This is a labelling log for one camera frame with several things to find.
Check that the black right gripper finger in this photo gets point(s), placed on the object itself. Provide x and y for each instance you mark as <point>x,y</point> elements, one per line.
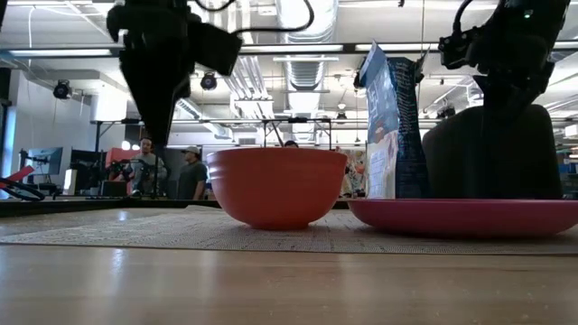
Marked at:
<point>494,92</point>
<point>524,90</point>

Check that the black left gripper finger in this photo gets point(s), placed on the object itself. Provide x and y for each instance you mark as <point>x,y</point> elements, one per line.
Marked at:
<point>144,95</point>
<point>169,104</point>

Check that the blue cereal box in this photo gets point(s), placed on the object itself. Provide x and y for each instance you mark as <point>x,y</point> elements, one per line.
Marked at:
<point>393,135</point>

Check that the pink plastic plate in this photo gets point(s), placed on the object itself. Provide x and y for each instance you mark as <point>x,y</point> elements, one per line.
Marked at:
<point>465,216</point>

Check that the grey woven placemat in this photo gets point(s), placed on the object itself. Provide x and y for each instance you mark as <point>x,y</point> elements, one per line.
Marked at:
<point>135,230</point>

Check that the orange plastic bowl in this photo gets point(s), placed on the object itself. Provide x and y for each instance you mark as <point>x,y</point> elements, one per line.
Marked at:
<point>275,189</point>

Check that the black ceiling spot lamp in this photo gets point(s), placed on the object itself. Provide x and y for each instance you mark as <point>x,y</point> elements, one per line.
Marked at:
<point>62,89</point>
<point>446,111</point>
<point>208,81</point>
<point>359,80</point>

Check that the black toaster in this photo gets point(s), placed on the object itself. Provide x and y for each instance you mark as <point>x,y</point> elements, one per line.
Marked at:
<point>492,158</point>

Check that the person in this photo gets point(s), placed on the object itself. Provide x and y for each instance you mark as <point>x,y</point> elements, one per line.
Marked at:
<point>146,169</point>
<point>291,144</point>
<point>193,176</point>

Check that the black equipment rack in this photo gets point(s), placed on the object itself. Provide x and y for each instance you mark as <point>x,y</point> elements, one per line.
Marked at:
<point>88,171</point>

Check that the grey computer monitor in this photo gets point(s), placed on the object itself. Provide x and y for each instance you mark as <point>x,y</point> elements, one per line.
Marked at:
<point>45,160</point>

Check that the red slanted panel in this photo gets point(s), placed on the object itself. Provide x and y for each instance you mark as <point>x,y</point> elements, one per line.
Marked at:
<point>18,175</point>

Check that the colourful poster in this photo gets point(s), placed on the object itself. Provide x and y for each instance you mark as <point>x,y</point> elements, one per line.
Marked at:
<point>357,173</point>

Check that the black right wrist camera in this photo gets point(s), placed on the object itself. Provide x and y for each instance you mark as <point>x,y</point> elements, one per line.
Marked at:
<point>458,49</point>

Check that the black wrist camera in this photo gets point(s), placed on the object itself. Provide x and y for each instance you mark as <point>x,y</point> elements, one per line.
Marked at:
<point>458,49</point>
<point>214,47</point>

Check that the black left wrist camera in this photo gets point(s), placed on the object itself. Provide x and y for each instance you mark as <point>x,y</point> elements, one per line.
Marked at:
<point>214,47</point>

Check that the black aluminium table frame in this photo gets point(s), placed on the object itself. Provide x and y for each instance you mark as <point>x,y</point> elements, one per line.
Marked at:
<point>68,207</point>

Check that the silver ventilation duct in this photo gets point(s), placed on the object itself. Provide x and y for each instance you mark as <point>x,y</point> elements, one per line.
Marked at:
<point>307,72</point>

